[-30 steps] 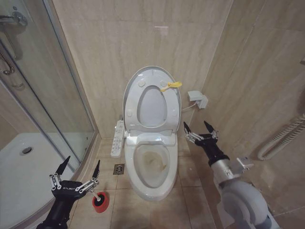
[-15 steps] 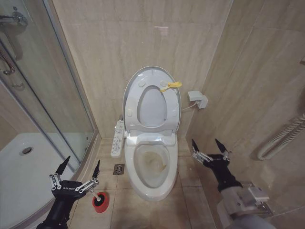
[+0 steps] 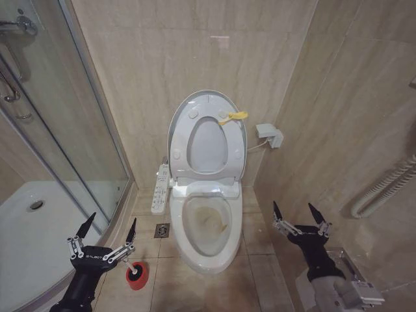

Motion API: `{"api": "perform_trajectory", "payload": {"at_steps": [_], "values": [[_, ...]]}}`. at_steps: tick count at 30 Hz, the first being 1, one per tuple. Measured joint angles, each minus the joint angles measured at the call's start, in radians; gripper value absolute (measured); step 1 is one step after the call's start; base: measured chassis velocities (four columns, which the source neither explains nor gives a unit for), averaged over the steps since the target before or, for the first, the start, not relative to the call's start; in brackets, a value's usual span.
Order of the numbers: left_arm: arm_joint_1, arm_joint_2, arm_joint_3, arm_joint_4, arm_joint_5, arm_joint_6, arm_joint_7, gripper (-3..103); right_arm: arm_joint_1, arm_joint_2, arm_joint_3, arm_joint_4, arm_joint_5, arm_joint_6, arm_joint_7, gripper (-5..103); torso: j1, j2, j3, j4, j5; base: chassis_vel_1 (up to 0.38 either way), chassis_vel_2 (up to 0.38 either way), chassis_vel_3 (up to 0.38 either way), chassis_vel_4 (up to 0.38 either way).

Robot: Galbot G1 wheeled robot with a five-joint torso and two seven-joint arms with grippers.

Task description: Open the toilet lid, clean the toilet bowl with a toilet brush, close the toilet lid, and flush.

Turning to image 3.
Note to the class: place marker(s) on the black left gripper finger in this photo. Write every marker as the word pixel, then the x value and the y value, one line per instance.
pixel 131 234
pixel 83 231

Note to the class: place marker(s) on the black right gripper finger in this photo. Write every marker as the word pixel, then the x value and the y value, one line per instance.
pixel 278 213
pixel 318 215

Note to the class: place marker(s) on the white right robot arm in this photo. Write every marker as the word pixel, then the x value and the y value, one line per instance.
pixel 338 294

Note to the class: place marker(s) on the red toilet brush holder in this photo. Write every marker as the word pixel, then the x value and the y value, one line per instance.
pixel 139 282

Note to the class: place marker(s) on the white toilet bowl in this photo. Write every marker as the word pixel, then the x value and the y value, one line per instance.
pixel 208 256

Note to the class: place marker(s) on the white toilet seat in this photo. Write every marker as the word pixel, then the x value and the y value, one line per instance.
pixel 234 143

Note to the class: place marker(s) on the white toilet lid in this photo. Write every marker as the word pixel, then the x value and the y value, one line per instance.
pixel 182 107

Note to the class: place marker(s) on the metal floor drain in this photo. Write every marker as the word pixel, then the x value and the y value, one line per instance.
pixel 162 230

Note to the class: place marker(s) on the white bidet control panel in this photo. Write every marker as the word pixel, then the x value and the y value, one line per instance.
pixel 160 191

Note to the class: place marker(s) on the chrome shower drain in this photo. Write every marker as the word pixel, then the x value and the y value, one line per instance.
pixel 34 205

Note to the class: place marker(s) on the white shower tray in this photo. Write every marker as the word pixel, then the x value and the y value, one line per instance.
pixel 29 247

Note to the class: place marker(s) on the yellow ribbon tag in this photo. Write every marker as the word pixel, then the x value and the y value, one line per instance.
pixel 237 115

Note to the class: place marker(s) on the chrome shower faucet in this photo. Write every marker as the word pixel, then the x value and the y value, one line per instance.
pixel 24 25

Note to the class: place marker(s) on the steel wall-mounted holder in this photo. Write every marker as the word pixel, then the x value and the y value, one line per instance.
pixel 344 260

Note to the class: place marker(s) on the grey wall outlet box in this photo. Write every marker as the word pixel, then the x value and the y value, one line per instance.
pixel 269 133

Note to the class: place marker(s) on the glass shower enclosure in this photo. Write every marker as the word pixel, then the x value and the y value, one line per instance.
pixel 65 97

